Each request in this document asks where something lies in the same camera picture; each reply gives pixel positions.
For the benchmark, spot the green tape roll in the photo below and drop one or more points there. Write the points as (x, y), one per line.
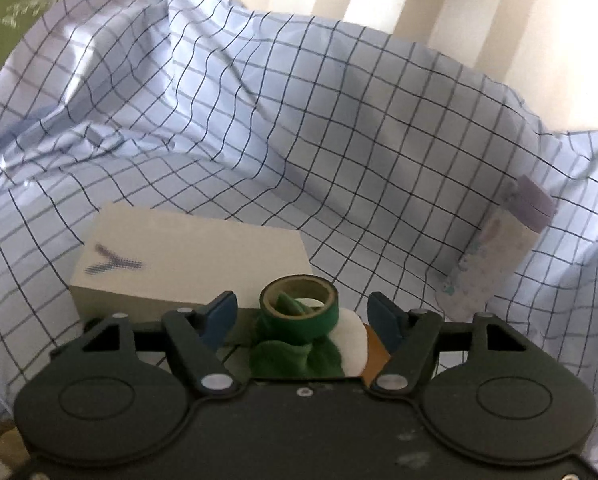
(298, 308)

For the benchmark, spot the purple lidded water bottle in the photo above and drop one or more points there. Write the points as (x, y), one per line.
(493, 254)

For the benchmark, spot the green and white plush toy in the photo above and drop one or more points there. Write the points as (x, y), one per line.
(341, 353)

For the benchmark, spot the blue checked bed sheet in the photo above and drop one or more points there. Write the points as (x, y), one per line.
(384, 154)

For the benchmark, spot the white rectangular carton box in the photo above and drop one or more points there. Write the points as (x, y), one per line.
(145, 262)

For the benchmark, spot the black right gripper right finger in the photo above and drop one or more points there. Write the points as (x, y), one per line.
(411, 341)

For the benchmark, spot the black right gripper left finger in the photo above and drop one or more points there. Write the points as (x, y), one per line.
(192, 339)

